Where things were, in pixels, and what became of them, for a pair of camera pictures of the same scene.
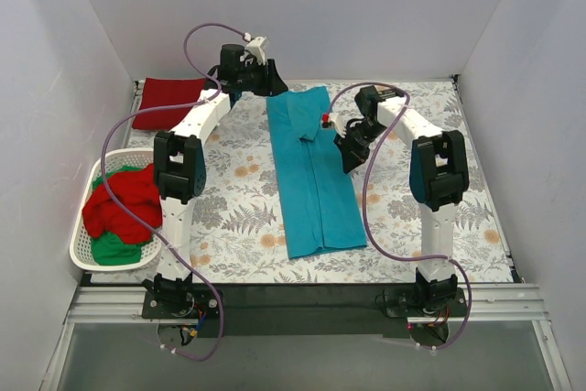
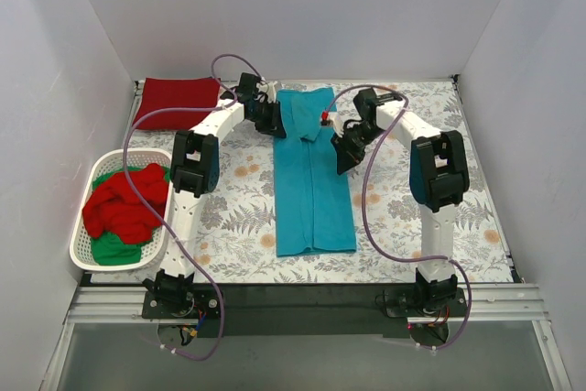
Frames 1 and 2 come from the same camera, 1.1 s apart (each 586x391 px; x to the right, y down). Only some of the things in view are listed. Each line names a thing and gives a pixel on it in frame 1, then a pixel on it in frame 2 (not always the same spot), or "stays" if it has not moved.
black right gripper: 350,149 stays
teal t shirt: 319,204 stays
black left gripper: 266,78 to 271,117
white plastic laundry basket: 80,250 stays
